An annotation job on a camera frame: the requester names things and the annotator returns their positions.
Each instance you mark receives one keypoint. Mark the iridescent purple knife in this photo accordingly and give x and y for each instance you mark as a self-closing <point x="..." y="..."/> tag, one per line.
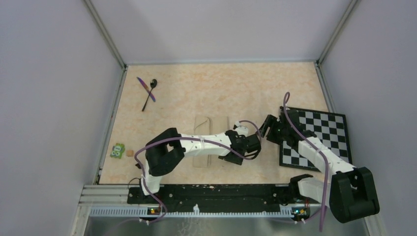
<point x="145" y="86"/>

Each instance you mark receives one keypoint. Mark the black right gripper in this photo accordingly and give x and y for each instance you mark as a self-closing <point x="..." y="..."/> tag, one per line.
<point x="271" y="122"/>

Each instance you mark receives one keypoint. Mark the small tan block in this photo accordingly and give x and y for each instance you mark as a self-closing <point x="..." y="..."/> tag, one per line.
<point x="130" y="153"/>

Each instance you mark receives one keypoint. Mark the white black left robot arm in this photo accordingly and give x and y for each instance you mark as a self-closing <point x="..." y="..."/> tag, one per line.
<point x="166" y="151"/>

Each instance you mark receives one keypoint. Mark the black spoon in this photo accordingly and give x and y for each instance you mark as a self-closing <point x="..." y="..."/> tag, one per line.
<point x="153" y="84"/>

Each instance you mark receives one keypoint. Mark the cream cloth napkin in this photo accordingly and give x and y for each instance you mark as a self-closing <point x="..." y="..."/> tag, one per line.
<point x="204" y="125"/>

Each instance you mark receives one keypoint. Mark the aluminium front rail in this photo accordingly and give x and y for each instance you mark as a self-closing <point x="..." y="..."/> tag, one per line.
<point x="107" y="194"/>

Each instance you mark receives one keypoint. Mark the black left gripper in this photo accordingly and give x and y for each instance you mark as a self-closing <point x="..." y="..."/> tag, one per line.
<point x="238" y="161"/>

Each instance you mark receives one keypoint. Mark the green white small package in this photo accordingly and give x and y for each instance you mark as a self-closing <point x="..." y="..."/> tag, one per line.
<point x="117" y="151"/>

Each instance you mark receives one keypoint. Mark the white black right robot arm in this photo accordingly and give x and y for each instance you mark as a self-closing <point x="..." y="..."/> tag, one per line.
<point x="319" y="141"/>

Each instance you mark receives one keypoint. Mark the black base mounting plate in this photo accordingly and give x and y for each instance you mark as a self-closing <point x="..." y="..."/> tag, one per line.
<point x="218" y="198"/>

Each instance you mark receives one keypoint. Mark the black white checkerboard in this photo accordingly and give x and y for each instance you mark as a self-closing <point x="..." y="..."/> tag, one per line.
<point x="330" y="128"/>

